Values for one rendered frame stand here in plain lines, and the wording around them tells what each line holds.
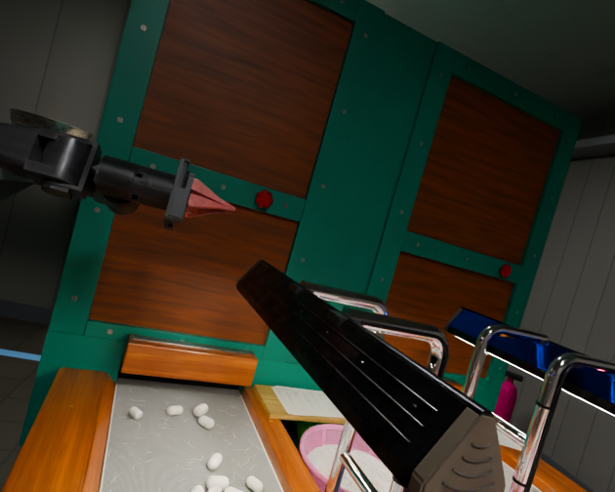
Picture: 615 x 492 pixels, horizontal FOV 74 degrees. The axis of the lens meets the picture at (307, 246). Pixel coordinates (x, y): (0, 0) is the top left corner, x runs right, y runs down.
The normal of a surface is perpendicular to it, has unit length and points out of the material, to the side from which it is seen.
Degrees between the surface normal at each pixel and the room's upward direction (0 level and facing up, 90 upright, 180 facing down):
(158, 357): 90
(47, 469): 0
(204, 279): 90
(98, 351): 90
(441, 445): 58
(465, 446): 90
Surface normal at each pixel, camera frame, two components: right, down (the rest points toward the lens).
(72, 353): 0.36, 0.15
